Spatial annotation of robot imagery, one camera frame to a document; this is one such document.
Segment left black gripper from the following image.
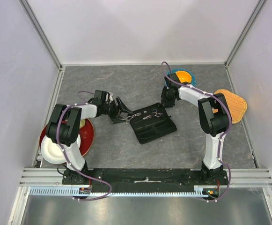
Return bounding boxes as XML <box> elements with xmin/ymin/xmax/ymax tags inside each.
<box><xmin>102</xmin><ymin>97</ymin><xmax>132</xmax><ymax>124</ymax></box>

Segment pink-tinted scissors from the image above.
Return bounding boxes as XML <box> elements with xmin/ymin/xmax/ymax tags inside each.
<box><xmin>143</xmin><ymin>108</ymin><xmax>163</xmax><ymax>120</ymax></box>

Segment black zip tool case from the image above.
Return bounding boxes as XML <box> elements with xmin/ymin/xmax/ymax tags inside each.
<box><xmin>129</xmin><ymin>103</ymin><xmax>177</xmax><ymax>144</ymax></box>

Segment silver scissors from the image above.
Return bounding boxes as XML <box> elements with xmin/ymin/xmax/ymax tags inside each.
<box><xmin>125</xmin><ymin>112</ymin><xmax>141</xmax><ymax>123</ymax></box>

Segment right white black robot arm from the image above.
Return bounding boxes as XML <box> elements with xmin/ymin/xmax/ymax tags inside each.
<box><xmin>161</xmin><ymin>74</ymin><xmax>232</xmax><ymax>185</ymax></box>

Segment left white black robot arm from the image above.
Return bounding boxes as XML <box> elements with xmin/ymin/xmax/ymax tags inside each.
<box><xmin>43</xmin><ymin>90</ymin><xmax>132</xmax><ymax>184</ymax></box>

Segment orange bowl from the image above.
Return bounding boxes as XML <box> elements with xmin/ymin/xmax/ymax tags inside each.
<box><xmin>175</xmin><ymin>70</ymin><xmax>193</xmax><ymax>83</ymax></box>

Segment teal scalloped plate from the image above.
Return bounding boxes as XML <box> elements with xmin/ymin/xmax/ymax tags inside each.
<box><xmin>165</xmin><ymin>68</ymin><xmax>197</xmax><ymax>87</ymax></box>

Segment pale yellow cup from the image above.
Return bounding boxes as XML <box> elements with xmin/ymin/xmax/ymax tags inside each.
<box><xmin>66</xmin><ymin>118</ymin><xmax>86</xmax><ymax>129</ymax></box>

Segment red plate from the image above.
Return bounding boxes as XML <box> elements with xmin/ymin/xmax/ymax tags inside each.
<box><xmin>39</xmin><ymin>119</ymin><xmax>94</xmax><ymax>156</ymax></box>

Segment orange woven mat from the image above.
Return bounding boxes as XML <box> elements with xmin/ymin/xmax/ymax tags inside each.
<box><xmin>215</xmin><ymin>89</ymin><xmax>248</xmax><ymax>124</ymax></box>

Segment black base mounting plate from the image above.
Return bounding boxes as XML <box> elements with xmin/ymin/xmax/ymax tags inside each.
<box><xmin>59</xmin><ymin>168</ymin><xmax>228</xmax><ymax>192</ymax></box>

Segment white plate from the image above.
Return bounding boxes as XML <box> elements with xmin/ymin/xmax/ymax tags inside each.
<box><xmin>40</xmin><ymin>135</ymin><xmax>83</xmax><ymax>168</ymax></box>

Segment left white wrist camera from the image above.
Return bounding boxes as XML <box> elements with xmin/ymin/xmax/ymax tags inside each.
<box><xmin>106</xmin><ymin>92</ymin><xmax>113</xmax><ymax>103</ymax></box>

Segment slotted cable duct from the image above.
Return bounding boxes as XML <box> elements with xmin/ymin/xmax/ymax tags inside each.
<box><xmin>29</xmin><ymin>186</ymin><xmax>220</xmax><ymax>197</ymax></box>

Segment aluminium front rail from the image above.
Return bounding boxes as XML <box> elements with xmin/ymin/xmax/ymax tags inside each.
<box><xmin>19</xmin><ymin>168</ymin><xmax>272</xmax><ymax>188</ymax></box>

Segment right aluminium corner post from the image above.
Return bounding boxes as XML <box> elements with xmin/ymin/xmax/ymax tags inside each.
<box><xmin>224</xmin><ymin>0</ymin><xmax>267</xmax><ymax>68</ymax></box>

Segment aluminium corner post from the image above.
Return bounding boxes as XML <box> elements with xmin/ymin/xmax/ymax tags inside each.
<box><xmin>224</xmin><ymin>0</ymin><xmax>267</xmax><ymax>68</ymax></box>
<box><xmin>19</xmin><ymin>0</ymin><xmax>63</xmax><ymax>70</ymax></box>

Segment left aluminium corner post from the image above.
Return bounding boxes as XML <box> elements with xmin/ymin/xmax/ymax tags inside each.
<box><xmin>19</xmin><ymin>0</ymin><xmax>63</xmax><ymax>70</ymax></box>

